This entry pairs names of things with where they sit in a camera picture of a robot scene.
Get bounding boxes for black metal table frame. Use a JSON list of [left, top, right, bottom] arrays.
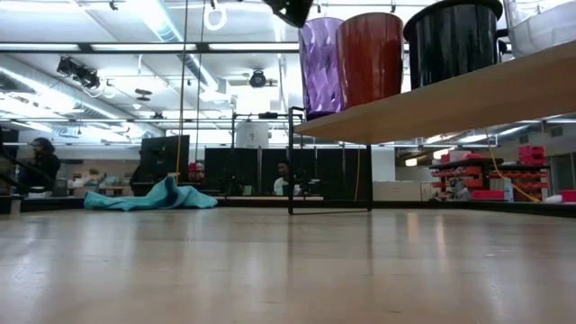
[[0, 193, 576, 220]]

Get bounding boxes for black enamel mug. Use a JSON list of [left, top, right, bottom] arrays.
[[402, 0, 509, 91]]

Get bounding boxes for black monitor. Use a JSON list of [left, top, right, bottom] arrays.
[[139, 134, 192, 176]]

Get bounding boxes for wooden shelf black metal legs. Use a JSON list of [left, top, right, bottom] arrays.
[[286, 40, 576, 216]]

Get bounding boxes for blue cloth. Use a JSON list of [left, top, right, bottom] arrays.
[[83, 175, 219, 212]]

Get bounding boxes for round black ceiling camera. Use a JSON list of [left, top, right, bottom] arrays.
[[248, 68, 268, 89]]

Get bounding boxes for white box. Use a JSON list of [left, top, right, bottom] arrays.
[[234, 121, 271, 150]]

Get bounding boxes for person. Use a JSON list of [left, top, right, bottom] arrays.
[[272, 160, 294, 196], [129, 152, 157, 197], [19, 136, 63, 195]]

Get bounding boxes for clear glass cup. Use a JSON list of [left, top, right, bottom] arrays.
[[502, 0, 576, 60]]

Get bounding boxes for beige cabinet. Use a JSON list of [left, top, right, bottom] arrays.
[[372, 180, 428, 203]]

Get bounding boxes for red bin rack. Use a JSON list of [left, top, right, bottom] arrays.
[[488, 144, 551, 203]]

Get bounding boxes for hanging yellow black cable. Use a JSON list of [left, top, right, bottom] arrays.
[[174, 0, 190, 184]]

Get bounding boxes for thin yellow hanging cable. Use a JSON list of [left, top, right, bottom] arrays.
[[355, 148, 362, 202]]

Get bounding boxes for storage rack grey orange bins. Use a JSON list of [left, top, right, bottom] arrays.
[[429, 157, 505, 202]]

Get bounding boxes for red mug white inside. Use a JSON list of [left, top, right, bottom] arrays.
[[336, 12, 405, 111]]

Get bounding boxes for white hanging ring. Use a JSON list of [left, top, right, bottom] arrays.
[[202, 1, 229, 32]]

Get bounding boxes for purple plastic tumbler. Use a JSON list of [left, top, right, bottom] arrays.
[[297, 16, 347, 122]]

